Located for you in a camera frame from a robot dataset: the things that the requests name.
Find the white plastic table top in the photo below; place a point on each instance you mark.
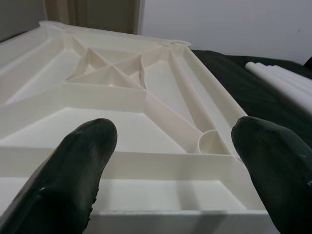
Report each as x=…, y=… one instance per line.
x=102, y=97

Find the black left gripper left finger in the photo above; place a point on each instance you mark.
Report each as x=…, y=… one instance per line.
x=68, y=175

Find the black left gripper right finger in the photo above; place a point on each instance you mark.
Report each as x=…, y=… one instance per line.
x=280, y=175

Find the black cloth table cover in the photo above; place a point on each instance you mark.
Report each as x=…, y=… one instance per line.
x=256, y=97

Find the white plastic table leg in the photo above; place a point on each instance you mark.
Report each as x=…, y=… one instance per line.
x=297, y=77
x=292, y=93
x=292, y=82

